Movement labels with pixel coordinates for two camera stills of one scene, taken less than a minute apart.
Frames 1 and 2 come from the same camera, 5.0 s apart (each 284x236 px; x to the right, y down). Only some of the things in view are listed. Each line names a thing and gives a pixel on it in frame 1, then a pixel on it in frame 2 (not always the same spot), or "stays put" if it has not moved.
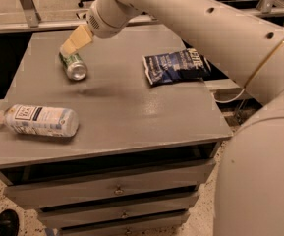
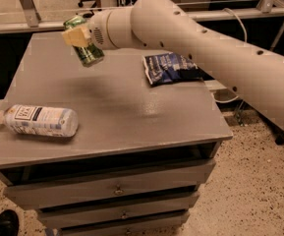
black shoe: x=6 y=224 stays put
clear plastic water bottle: x=39 y=120 stays put
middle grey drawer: x=59 y=217 stays put
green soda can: x=75 y=67 to x=89 y=55
